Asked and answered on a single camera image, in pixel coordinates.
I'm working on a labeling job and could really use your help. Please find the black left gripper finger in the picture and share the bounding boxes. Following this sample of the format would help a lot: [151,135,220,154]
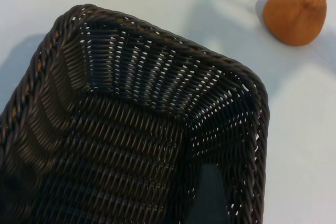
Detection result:
[188,163,229,224]

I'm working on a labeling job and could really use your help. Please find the dark brown woven basket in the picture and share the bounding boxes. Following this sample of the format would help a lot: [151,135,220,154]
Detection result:
[0,3,271,224]

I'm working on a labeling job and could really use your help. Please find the wrinkled orange fruit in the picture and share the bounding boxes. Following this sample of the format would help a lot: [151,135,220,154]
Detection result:
[263,0,328,47]

